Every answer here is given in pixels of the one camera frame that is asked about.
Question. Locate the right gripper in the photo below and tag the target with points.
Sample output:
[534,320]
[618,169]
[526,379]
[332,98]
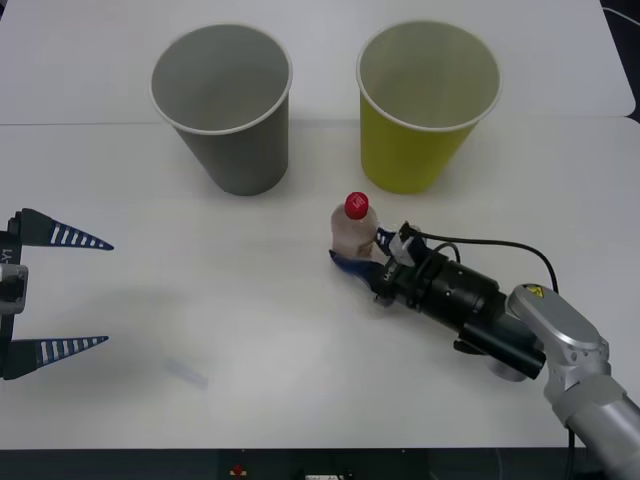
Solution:
[397,285]

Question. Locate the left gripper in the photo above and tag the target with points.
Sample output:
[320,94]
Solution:
[11,249]

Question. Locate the small bottle with red cap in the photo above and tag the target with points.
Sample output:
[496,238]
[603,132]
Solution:
[352,232]

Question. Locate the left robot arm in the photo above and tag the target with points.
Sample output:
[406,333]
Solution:
[12,290]

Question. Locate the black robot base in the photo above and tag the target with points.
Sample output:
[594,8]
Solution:
[150,465]

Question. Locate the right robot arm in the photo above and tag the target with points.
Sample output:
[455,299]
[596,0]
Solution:
[565,325]

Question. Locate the yellow-green plastic waste bin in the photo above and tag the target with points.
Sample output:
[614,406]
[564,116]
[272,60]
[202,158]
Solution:
[400,150]

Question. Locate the grey plastic waste bin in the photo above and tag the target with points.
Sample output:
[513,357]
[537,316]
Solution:
[250,150]

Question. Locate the red button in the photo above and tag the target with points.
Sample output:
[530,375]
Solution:
[238,470]

